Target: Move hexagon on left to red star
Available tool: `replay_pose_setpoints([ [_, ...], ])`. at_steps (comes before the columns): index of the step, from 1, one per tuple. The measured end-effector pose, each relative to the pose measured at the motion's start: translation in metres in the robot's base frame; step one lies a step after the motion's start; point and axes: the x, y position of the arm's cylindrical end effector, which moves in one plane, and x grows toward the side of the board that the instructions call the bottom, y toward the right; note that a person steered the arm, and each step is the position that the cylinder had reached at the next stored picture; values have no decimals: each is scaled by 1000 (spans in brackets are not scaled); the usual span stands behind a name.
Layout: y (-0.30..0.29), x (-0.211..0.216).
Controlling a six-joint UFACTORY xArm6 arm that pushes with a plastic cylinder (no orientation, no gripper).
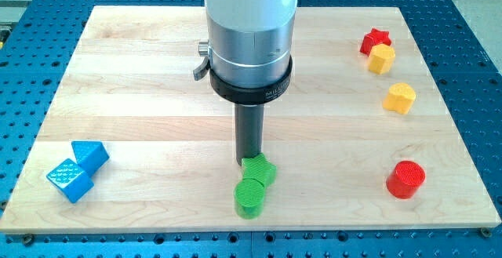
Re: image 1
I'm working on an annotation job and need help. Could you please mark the green star block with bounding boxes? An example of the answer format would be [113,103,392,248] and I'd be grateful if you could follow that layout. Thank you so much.
[242,153,277,188]

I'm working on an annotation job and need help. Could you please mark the green cylinder block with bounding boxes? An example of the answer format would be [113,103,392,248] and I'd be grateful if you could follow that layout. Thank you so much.
[234,179,266,220]

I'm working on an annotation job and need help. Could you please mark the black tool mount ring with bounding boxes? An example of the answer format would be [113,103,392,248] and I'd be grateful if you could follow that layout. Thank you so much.
[209,57,293,105]

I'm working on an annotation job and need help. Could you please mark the red cylinder block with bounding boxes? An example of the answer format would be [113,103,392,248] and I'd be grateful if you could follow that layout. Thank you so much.
[386,160,426,199]

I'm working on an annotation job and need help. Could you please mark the red star block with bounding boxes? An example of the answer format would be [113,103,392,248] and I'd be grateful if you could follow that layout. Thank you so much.
[359,28,392,56]

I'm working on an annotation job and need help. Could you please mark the light wooden board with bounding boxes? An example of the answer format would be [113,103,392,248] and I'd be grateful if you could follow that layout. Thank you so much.
[1,5,501,234]

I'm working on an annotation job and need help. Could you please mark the yellow hexagon block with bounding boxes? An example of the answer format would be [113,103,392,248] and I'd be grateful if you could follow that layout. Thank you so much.
[368,44,395,74]

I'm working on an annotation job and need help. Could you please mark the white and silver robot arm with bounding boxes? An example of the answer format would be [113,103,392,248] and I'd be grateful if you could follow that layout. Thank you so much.
[193,0,298,162]

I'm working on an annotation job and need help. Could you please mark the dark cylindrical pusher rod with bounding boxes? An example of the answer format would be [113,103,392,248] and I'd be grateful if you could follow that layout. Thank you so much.
[235,104,264,165]

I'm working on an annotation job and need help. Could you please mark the yellow heart block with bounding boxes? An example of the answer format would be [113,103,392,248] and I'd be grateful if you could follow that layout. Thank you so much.
[382,82,417,114]

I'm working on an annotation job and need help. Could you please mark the blue cube block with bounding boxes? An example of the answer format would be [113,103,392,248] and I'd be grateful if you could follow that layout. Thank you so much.
[46,158,94,203]

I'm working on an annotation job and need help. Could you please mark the blue triangular prism block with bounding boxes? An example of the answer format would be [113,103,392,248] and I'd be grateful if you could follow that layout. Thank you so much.
[71,140,109,176]

